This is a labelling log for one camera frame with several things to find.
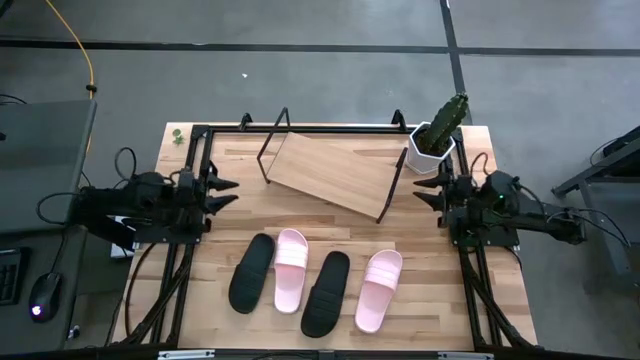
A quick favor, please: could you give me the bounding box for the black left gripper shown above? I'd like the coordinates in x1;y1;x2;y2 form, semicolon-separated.
174;168;240;232

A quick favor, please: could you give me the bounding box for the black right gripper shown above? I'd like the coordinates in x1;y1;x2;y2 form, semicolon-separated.
412;172;476;229

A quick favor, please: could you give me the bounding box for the black rubber slide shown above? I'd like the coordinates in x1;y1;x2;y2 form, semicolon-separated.
300;250;351;339
228;232;277;315

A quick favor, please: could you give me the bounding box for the pink rubber slide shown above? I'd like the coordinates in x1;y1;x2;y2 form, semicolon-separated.
273;228;310;315
354;249;404;335

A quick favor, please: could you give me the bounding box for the white hexagonal plant pot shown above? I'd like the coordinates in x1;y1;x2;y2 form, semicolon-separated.
404;120;457;176

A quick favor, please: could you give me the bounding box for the green cactus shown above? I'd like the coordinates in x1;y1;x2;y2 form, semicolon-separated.
422;92;470;154

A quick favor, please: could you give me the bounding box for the white power strip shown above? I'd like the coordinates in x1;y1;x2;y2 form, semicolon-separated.
109;214;139;259

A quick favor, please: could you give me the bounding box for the dark grey side desk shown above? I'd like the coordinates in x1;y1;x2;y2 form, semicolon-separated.
0;224;134;354

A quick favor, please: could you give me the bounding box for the black side table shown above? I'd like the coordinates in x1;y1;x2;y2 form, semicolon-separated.
551;124;640;296

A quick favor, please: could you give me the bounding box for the dark grey flat panel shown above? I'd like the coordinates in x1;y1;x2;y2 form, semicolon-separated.
0;99;98;236

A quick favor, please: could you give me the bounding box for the black computer mouse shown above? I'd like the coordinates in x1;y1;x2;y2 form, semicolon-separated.
28;272;64;324

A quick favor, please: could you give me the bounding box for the black keyboard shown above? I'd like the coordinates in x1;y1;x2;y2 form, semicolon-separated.
0;248;29;306

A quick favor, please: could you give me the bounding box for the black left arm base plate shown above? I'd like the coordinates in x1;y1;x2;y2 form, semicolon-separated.
133;219;207;246

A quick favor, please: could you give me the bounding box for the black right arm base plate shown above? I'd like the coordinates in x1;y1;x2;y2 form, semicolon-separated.
449;224;521;249

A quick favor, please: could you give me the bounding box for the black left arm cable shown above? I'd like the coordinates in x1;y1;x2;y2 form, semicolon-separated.
113;146;139;182

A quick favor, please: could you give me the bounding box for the black aluminium rig frame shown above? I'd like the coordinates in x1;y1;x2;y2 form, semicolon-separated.
104;108;541;360

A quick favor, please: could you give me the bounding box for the silver metal bracket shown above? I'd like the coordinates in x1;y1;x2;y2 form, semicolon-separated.
157;349;216;360
437;351;494;360

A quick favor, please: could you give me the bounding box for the yellow hanging cable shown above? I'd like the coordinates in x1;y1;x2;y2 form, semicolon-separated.
43;0;97;154

